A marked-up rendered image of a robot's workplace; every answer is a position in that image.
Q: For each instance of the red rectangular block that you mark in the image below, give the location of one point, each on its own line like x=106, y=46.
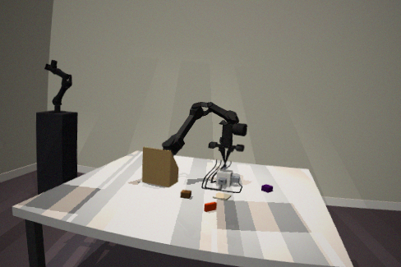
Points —
x=210, y=206

